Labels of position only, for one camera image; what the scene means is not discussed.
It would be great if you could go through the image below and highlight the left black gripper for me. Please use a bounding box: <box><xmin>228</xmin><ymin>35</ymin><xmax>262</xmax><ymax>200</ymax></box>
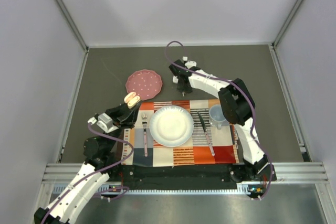
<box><xmin>105</xmin><ymin>97</ymin><xmax>141</xmax><ymax>151</ymax></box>

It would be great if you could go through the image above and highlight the white earbud charging case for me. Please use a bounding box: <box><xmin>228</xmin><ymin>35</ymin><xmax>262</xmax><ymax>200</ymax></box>
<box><xmin>173</xmin><ymin>76</ymin><xmax>178</xmax><ymax>84</ymax></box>

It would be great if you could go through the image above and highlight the pink earbud charging case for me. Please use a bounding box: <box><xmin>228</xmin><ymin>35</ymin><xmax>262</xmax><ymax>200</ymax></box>
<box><xmin>124</xmin><ymin>92</ymin><xmax>140</xmax><ymax>109</ymax></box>

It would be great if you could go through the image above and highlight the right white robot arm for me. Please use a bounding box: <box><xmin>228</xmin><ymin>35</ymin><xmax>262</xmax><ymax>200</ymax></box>
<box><xmin>169</xmin><ymin>60</ymin><xmax>272</xmax><ymax>180</ymax></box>

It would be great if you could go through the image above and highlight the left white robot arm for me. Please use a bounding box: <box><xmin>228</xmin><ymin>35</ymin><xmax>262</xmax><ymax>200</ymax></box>
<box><xmin>34</xmin><ymin>102</ymin><xmax>141</xmax><ymax>223</ymax></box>

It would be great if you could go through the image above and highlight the pink polka dot plate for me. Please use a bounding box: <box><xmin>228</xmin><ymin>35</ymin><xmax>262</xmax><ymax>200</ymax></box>
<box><xmin>125</xmin><ymin>69</ymin><xmax>163</xmax><ymax>101</ymax></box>

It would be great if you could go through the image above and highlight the white ceramic plate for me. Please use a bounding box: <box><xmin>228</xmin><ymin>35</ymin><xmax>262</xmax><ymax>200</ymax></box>
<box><xmin>149</xmin><ymin>105</ymin><xmax>194</xmax><ymax>147</ymax></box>

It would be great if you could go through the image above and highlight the light blue mug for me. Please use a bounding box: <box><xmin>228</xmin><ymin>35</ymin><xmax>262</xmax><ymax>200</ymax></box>
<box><xmin>209</xmin><ymin>104</ymin><xmax>229</xmax><ymax>130</ymax></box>

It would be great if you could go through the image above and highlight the orange patterned placemat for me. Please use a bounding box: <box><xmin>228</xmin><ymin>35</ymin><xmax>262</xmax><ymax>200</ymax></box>
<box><xmin>118</xmin><ymin>99</ymin><xmax>242</xmax><ymax>167</ymax></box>

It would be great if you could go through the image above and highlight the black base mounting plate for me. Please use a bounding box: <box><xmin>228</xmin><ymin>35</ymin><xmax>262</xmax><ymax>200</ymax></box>
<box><xmin>108</xmin><ymin>164</ymin><xmax>276</xmax><ymax>190</ymax></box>

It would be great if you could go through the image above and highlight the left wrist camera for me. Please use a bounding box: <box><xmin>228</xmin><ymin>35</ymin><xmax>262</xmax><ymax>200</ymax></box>
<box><xmin>88</xmin><ymin>113</ymin><xmax>118</xmax><ymax>133</ymax></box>

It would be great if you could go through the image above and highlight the pink handled fork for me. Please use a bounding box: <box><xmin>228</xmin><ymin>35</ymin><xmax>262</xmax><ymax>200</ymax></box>
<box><xmin>141</xmin><ymin>113</ymin><xmax>148</xmax><ymax>157</ymax></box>

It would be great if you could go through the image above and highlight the pink handled knife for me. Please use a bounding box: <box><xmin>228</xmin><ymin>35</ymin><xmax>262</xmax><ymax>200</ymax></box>
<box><xmin>197</xmin><ymin>112</ymin><xmax>215</xmax><ymax>156</ymax></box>

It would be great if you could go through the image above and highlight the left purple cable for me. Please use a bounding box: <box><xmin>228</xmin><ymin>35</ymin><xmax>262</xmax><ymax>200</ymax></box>
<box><xmin>41</xmin><ymin>123</ymin><xmax>134</xmax><ymax>224</ymax></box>

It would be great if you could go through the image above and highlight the purple cable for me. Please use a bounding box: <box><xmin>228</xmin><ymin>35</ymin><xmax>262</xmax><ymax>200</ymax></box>
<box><xmin>41</xmin><ymin>123</ymin><xmax>134</xmax><ymax>224</ymax></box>
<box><xmin>165</xmin><ymin>40</ymin><xmax>274</xmax><ymax>200</ymax></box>

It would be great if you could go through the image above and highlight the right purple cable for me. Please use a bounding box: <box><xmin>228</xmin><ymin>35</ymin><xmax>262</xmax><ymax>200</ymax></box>
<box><xmin>165</xmin><ymin>40</ymin><xmax>274</xmax><ymax>200</ymax></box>

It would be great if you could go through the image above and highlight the grey slotted cable duct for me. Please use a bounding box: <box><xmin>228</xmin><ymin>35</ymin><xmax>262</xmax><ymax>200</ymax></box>
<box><xmin>52</xmin><ymin>182</ymin><xmax>256</xmax><ymax>195</ymax></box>

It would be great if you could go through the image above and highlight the aluminium frame rail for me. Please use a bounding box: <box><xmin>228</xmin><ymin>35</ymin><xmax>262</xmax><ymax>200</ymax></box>
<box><xmin>54</xmin><ymin>0</ymin><xmax>89</xmax><ymax>52</ymax></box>

